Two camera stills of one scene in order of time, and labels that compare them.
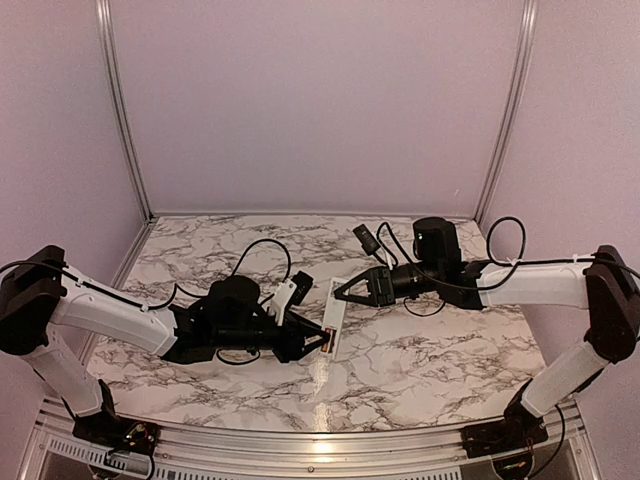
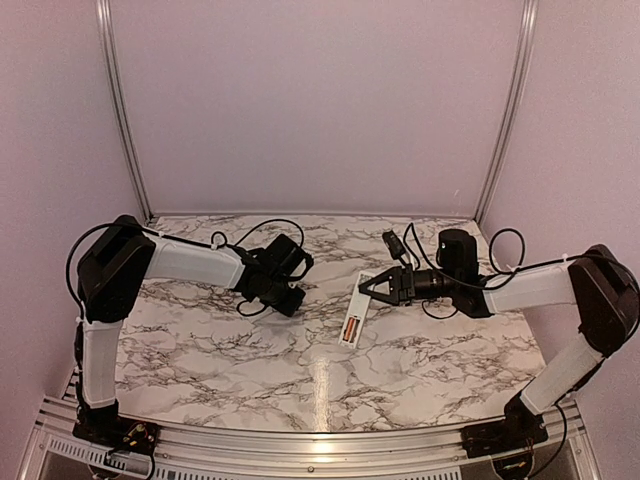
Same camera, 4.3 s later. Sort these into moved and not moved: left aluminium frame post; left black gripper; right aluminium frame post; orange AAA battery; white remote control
Moved: left black gripper; white remote control; orange AAA battery
Not moved: left aluminium frame post; right aluminium frame post
